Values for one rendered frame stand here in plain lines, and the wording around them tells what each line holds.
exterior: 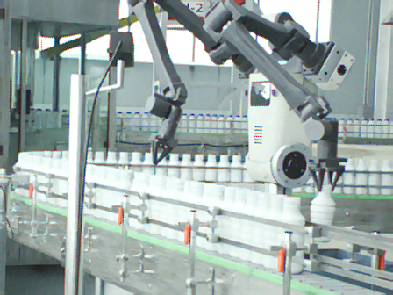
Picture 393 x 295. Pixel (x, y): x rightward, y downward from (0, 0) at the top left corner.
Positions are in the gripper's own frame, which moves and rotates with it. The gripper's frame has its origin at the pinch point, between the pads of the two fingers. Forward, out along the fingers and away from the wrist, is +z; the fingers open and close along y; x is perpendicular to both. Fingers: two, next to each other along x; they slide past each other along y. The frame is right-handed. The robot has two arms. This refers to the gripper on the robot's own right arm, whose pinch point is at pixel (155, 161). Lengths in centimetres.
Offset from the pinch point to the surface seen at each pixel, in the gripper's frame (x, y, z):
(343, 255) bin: 46, 54, 10
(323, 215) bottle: 27, 67, 3
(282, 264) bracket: -25, 140, 24
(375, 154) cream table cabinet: 272, -287, -94
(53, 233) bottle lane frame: -14.0, -32.8, 34.6
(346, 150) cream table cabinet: 253, -294, -89
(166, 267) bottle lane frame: -15, 68, 32
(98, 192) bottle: -17.5, 5.8, 17.1
